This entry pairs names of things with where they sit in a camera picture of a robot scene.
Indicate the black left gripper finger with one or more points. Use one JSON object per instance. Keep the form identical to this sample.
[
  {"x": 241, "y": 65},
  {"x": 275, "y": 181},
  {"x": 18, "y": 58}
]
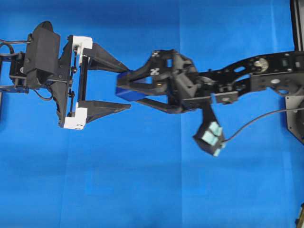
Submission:
[
  {"x": 99, "y": 109},
  {"x": 100, "y": 59}
]

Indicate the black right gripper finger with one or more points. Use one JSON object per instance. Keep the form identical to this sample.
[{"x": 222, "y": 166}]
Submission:
[
  {"x": 172, "y": 106},
  {"x": 155, "y": 70}
]

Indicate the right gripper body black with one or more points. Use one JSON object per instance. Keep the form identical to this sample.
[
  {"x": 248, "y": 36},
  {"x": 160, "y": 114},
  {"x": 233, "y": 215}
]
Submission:
[{"x": 187, "y": 88}]

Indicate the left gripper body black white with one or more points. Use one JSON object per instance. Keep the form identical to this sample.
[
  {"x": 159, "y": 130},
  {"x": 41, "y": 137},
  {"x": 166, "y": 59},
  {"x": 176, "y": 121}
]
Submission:
[{"x": 75, "y": 47}]

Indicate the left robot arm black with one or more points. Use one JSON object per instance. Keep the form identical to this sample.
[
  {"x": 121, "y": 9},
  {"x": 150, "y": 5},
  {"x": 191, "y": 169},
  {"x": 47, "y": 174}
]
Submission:
[{"x": 19, "y": 79}]

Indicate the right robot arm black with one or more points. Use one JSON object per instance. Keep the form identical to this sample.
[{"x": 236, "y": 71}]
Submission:
[{"x": 283, "y": 72}]

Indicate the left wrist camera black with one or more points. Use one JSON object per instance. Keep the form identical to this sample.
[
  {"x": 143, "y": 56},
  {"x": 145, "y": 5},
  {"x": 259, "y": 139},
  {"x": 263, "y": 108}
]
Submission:
[{"x": 41, "y": 55}]

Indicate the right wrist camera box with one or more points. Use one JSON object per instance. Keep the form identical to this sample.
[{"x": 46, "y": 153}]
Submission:
[{"x": 209, "y": 137}]

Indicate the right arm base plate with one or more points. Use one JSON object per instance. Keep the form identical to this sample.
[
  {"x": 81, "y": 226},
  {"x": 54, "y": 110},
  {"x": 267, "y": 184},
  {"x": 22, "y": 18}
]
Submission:
[{"x": 295, "y": 119}]

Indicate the black aluminium table frame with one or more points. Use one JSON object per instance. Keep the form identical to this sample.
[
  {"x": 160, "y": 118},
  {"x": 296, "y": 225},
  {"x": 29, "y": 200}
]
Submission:
[{"x": 297, "y": 18}]

